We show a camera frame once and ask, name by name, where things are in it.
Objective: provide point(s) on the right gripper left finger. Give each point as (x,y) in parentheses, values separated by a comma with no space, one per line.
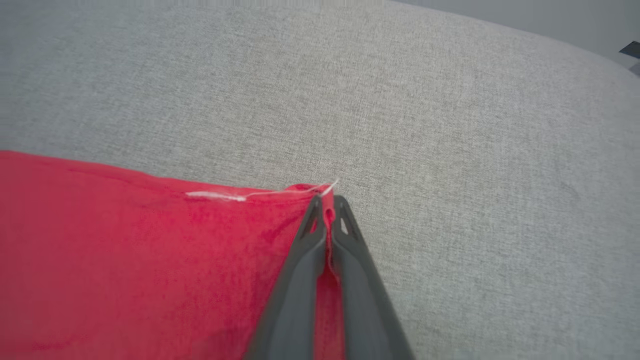
(295,290)

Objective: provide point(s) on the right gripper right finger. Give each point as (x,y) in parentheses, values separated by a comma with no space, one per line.
(360,300)

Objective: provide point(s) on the red and white shirt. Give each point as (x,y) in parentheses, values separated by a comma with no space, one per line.
(125,260)

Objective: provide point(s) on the grey fabric sofa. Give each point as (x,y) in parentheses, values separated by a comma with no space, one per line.
(350,100)

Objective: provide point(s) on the black tape strip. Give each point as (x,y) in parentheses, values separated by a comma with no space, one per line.
(631,49)

